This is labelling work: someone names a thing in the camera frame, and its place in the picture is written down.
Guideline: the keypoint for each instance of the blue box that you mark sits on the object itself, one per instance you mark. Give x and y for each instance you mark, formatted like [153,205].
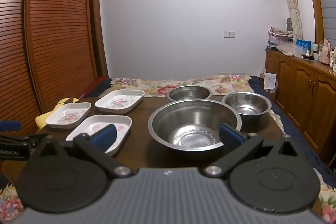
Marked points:
[303,44]

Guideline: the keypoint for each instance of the white floral rectangular plate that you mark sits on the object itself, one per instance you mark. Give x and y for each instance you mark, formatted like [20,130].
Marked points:
[68,116]
[119,102]
[86,128]

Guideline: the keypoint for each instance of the red and dark cloth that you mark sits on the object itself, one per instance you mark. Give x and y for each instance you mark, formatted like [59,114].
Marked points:
[99,87]

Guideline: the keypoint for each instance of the white paper bag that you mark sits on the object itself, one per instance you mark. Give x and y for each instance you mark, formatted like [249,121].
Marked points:
[270,81]

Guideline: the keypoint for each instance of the yellow plush toy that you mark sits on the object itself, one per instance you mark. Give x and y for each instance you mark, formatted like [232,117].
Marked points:
[44,119]

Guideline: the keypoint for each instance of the clear plastic bags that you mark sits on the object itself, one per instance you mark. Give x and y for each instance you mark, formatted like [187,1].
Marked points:
[291,50]

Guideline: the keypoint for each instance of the pile of folded fabrics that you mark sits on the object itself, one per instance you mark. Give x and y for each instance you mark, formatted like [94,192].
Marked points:
[279,35]

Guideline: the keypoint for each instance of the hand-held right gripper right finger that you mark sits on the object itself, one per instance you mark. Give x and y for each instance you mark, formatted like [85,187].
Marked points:
[231,138]

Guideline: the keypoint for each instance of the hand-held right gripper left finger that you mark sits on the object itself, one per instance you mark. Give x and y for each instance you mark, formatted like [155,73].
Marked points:
[105,138]

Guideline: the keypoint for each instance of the large steel bowl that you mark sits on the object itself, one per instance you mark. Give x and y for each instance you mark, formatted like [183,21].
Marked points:
[189,121]

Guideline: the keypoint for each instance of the floral bed blanket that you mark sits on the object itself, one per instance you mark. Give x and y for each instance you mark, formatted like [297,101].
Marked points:
[157,87]

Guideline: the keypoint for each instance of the brown louvered wooden wardrobe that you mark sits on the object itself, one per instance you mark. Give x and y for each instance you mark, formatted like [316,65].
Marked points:
[57,29]

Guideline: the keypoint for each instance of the small steel bowl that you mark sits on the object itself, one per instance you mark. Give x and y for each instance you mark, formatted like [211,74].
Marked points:
[189,94]
[246,106]

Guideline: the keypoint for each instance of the small grey fan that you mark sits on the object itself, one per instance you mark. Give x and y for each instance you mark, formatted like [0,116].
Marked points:
[288,24]

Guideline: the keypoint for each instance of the brown wooden door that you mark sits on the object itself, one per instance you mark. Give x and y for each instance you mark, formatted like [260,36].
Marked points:
[99,29]

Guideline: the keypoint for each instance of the wooden sideboard cabinet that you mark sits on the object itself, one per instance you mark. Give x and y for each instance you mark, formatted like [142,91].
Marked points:
[302,87]

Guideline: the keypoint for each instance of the white wall switch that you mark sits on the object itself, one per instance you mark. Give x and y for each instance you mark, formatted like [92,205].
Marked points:
[229,34]

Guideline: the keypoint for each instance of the pink bottle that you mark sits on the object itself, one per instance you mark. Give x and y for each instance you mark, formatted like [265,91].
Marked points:
[326,52]

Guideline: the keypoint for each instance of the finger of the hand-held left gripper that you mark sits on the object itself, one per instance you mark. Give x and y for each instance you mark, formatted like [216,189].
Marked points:
[18,140]
[10,125]

